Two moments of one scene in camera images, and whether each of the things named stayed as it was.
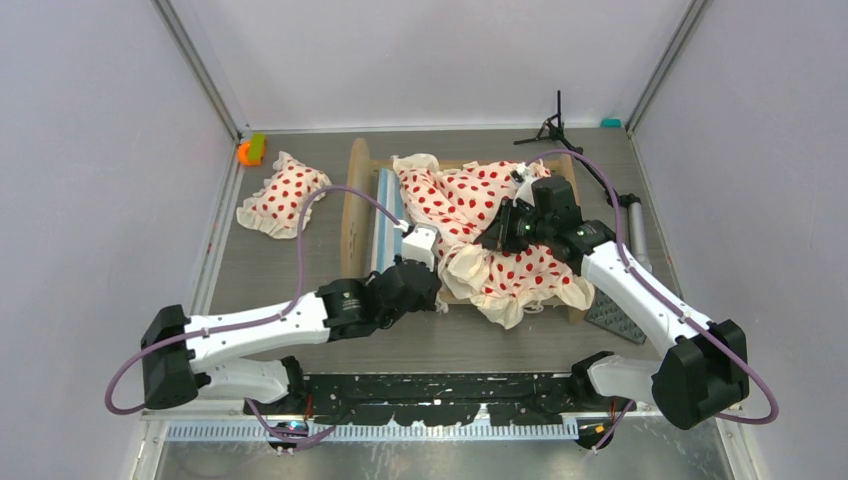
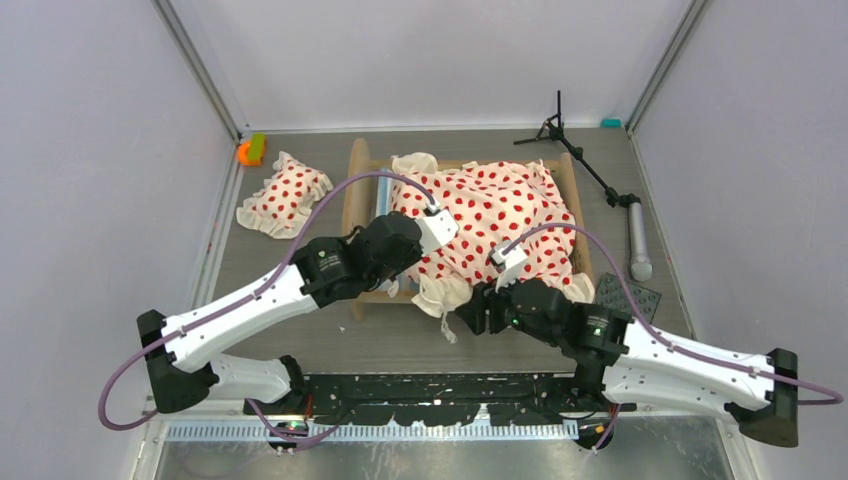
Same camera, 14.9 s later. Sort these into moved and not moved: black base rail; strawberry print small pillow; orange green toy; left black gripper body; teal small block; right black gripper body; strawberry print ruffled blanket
Moved: right black gripper body; strawberry print ruffled blanket; left black gripper body
Not moved: black base rail; teal small block; orange green toy; strawberry print small pillow
